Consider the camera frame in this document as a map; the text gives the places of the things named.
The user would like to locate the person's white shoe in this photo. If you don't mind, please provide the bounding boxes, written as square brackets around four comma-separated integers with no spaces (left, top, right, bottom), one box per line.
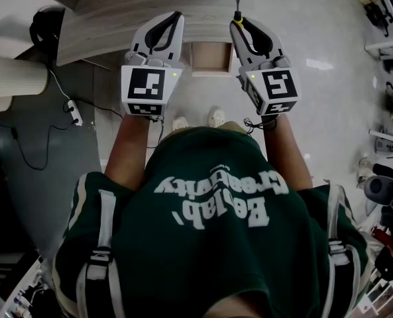
[171,115,189,133]
[207,105,225,129]

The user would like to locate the black floor cable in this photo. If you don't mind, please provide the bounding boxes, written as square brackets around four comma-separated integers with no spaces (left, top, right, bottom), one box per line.
[0,120,78,172]
[79,100,125,120]

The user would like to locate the pinkish wooden drawer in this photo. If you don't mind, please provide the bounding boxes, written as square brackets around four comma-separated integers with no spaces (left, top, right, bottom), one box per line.
[190,41,234,78]

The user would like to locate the white office desk frame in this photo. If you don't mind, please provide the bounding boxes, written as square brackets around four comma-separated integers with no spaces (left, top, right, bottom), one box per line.
[341,0,393,63]

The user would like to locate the left hand-held gripper black cable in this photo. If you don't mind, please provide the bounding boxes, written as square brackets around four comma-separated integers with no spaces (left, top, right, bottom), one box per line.
[147,114,166,146]

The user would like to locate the cluttered white shelf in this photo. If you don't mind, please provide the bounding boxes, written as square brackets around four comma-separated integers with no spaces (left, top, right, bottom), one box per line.
[0,256,56,318]

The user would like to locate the white power strip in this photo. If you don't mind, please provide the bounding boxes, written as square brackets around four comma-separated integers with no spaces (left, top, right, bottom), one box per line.
[66,99,84,127]

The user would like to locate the left white black harness strap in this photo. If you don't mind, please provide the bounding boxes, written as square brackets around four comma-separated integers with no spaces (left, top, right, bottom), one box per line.
[75,188,127,318]

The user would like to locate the person's left forearm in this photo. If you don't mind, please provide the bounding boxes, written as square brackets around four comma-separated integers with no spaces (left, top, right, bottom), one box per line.
[103,113,151,192]

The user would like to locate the right hand-held gripper black cable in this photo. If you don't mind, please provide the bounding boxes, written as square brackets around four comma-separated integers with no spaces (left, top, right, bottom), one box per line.
[243,117,279,136]

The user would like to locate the dark green printed t-shirt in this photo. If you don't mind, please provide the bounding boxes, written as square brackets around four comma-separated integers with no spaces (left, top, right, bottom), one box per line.
[51,125,372,318]

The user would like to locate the yellow handled screwdriver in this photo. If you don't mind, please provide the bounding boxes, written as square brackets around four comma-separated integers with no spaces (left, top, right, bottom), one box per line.
[233,0,245,30]

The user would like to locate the person's right white shoe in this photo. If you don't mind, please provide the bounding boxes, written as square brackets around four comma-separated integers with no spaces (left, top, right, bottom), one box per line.
[207,105,225,129]

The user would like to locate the white black harness strap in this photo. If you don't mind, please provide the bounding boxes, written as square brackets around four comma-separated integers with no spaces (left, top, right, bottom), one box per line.
[326,183,363,318]
[75,188,127,318]

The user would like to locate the hand-held gripper black cable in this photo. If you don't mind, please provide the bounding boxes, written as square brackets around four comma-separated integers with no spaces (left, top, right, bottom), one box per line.
[147,114,166,146]
[243,117,279,136]

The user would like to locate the grey wooden desk with shelves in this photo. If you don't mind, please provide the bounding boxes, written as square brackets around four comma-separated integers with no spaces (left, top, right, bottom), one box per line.
[17,0,254,68]

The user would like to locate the white power strip cable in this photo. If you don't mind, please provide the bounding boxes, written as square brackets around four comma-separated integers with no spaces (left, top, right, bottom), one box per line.
[48,67,72,103]

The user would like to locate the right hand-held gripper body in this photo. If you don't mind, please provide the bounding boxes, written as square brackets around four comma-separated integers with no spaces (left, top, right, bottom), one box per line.
[237,55,302,117]

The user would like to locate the person's left white shoe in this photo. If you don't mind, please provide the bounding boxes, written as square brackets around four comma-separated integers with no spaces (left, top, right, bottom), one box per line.
[171,115,189,133]

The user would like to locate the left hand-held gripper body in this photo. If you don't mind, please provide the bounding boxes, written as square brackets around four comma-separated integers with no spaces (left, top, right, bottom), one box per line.
[120,43,184,116]

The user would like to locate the person's right forearm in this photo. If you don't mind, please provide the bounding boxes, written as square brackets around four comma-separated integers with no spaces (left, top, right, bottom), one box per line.
[260,112,314,192]

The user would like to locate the black grey robot equipment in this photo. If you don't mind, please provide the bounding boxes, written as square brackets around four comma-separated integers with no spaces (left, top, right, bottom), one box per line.
[363,163,393,220]

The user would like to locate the khaki shorts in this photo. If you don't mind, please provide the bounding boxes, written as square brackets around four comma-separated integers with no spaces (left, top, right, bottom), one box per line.
[157,121,254,146]

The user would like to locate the right white black harness strap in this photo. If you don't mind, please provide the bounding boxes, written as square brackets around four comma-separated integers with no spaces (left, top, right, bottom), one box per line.
[326,183,363,318]

